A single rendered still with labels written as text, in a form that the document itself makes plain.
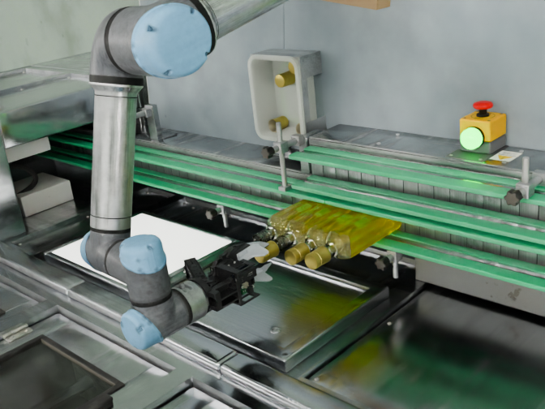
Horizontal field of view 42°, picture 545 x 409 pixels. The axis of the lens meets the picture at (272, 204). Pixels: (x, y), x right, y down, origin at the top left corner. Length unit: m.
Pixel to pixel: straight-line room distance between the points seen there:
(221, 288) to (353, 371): 0.30
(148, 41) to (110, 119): 0.21
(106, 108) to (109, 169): 0.11
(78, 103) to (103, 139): 1.01
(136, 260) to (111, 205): 0.14
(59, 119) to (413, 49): 1.14
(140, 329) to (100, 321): 0.41
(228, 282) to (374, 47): 0.67
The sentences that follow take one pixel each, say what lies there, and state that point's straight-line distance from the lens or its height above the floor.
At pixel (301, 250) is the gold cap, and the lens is 1.46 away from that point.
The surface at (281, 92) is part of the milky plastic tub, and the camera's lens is 1.89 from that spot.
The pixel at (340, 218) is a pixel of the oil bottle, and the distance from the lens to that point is 1.55.
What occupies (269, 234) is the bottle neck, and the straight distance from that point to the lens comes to 1.55.
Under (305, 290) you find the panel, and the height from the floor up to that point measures 1.09.
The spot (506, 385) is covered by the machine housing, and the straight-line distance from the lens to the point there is 1.35.
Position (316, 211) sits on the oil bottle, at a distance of 1.59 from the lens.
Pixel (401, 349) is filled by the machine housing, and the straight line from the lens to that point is 1.44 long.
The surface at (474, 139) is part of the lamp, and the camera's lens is 1.48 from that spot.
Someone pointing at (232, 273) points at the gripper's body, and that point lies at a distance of 1.34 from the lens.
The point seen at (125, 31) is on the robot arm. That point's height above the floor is 1.43.
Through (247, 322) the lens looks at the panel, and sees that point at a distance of 1.49.
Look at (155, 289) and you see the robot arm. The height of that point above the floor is 1.49.
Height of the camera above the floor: 2.09
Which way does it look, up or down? 40 degrees down
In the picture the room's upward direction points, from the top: 116 degrees counter-clockwise
